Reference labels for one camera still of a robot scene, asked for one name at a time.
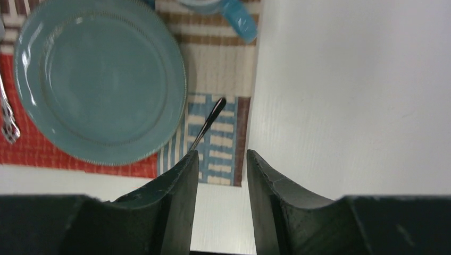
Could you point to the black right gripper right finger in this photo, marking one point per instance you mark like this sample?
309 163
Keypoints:
290 219

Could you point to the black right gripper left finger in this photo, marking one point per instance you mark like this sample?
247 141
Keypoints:
156 218

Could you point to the black spoon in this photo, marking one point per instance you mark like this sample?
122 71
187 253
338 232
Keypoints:
216 110

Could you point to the teal ceramic plate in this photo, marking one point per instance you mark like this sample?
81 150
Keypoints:
104 81

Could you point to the striped patchwork placemat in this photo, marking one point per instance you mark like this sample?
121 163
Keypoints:
219 64

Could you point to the ornate silver fork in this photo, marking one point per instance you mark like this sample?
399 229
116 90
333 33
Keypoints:
9 128

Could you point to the blue ceramic mug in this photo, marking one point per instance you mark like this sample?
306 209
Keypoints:
234 12

